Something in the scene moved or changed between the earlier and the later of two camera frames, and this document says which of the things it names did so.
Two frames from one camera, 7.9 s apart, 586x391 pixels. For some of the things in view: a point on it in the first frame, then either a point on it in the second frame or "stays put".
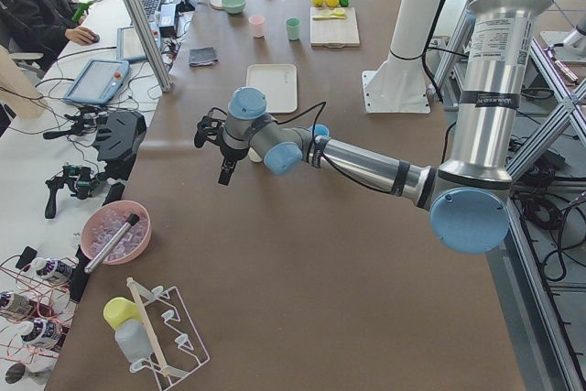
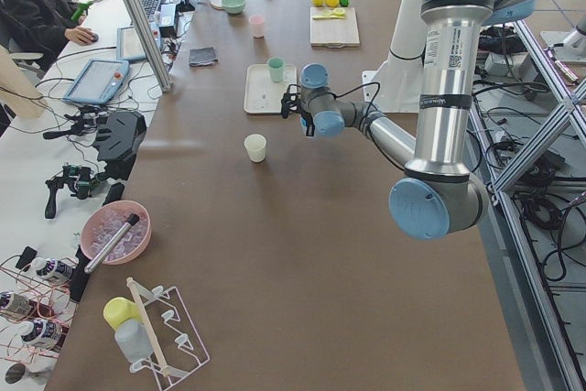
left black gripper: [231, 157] to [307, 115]
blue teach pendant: [100, 81] stays put
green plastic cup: [293, 26] to [276, 68]
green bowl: [233, 3] stays put
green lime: [344, 1] stays put
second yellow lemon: [331, 0] stays put
